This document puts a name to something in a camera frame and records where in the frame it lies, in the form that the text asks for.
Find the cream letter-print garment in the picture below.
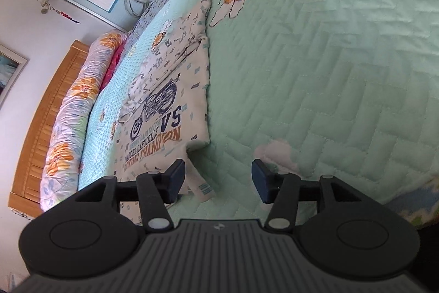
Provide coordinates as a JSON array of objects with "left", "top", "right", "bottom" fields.
[{"left": 111, "top": 0, "right": 215, "bottom": 225}]

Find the wooden headboard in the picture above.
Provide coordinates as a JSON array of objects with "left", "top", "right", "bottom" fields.
[{"left": 8, "top": 40, "right": 89, "bottom": 219}]

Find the floral rolled duvet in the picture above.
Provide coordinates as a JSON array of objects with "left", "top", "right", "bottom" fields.
[{"left": 40, "top": 30, "right": 126, "bottom": 212}]

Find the red pillow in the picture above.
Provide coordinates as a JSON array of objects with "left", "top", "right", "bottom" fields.
[{"left": 100, "top": 42, "right": 125, "bottom": 91}]

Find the mint bee-print quilt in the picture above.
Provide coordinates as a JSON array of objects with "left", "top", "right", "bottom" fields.
[{"left": 79, "top": 0, "right": 438, "bottom": 226}]

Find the framed wall picture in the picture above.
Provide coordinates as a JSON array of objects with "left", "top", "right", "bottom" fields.
[{"left": 0, "top": 44, "right": 28, "bottom": 106}]

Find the red hanging wall ornament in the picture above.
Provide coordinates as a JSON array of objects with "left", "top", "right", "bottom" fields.
[{"left": 38, "top": 0, "right": 80, "bottom": 24}]

